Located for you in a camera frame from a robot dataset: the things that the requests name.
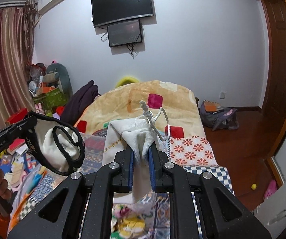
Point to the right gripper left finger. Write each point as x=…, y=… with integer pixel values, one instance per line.
x=115, y=177

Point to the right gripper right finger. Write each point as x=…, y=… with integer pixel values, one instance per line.
x=168, y=177

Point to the floral fabric scrunchie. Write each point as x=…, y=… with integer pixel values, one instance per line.
x=125, y=222

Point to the clear plastic storage box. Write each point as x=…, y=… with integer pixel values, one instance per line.
x=94, y=147

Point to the person's left hand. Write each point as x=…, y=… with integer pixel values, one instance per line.
x=5, y=193

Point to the red box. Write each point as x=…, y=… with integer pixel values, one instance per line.
x=16, y=117

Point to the pink bunny toy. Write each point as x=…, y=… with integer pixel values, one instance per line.
x=39, y=109

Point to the patchwork patterned bedspread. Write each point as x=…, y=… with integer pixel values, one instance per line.
x=193, y=153

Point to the green cardboard box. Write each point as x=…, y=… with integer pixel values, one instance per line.
x=53, y=98

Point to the grey plush toy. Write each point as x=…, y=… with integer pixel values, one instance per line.
x=57, y=75

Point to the dark purple garment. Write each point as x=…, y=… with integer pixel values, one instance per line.
x=78, y=102

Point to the beige fleece blanket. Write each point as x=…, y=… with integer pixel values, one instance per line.
x=124, y=102

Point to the grey backpack on floor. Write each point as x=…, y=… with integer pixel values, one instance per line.
x=216, y=117

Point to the yellow ball on floor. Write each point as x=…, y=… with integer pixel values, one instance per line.
x=253, y=186

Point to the striped red beige curtain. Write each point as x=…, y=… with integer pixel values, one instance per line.
x=17, y=26

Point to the pink slipper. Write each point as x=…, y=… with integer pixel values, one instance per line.
x=271, y=189

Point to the brown wooden door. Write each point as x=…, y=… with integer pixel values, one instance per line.
x=274, y=106

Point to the white wall socket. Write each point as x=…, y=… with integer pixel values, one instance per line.
x=222, y=95

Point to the small black wall monitor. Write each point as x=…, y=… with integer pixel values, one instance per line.
x=124, y=33

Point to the large black wall television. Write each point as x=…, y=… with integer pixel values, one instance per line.
x=105, y=12

